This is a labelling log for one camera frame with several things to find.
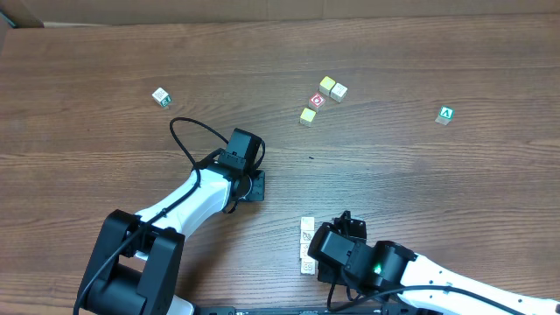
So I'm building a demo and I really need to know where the white block red side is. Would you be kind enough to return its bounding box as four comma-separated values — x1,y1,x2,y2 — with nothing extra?
299,230,314,244

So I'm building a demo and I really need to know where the white block green edge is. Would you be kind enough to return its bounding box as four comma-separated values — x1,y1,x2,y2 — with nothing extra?
299,243,310,259

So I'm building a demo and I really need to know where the white wooden number block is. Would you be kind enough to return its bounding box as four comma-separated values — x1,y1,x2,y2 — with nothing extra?
300,257,316,275

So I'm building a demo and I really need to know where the yellow wooden block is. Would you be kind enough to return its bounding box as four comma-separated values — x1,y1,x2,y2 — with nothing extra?
300,217,315,231

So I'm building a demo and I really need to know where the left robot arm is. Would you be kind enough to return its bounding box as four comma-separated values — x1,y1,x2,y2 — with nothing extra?
73,129,265,315

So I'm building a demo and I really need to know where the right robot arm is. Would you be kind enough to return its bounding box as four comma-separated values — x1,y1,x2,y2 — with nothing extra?
300,211,559,314

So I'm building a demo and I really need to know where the yellow block middle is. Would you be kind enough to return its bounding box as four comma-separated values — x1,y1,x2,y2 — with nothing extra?
299,108,316,127

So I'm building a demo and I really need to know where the yellow block top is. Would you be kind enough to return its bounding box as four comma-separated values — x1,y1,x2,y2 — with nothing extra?
318,76,336,96

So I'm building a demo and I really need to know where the white block beside yellow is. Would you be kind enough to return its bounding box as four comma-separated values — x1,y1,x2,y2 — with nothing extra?
330,82,348,103

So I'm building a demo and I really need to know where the white block green side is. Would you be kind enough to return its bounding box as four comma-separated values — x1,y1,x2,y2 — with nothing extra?
152,87,172,108

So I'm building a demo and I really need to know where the green letter block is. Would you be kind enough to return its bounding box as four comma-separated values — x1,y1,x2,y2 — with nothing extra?
435,106,455,125

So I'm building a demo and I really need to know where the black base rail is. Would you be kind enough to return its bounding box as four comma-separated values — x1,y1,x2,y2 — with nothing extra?
194,303,441,315

